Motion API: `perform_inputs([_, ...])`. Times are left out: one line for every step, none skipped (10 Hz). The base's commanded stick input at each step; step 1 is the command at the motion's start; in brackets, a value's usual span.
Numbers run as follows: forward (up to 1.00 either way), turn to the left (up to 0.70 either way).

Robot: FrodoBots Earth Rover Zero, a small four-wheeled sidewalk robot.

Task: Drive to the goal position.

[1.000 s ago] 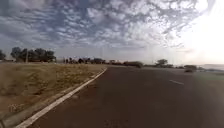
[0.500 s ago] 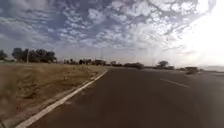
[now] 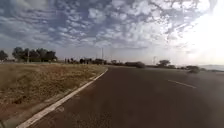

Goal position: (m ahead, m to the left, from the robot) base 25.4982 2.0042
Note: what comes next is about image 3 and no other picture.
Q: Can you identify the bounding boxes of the row of distant bushes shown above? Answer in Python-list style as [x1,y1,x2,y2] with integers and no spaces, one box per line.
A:
[64,57,224,74]

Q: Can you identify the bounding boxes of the dark asphalt road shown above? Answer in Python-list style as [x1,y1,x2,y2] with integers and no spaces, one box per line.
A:
[29,65,224,128]

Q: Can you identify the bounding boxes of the white painted edge line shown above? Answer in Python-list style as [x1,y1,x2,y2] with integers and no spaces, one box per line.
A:
[15,68,109,128]

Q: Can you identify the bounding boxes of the dry grass verge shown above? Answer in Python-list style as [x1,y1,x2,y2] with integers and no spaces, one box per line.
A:
[0,62,108,107]

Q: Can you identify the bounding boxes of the group of dark trees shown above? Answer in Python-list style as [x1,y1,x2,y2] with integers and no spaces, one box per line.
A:
[0,46,58,63]

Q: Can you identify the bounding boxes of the grey concrete kerb strip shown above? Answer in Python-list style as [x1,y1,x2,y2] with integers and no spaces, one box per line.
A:
[0,69,108,128]

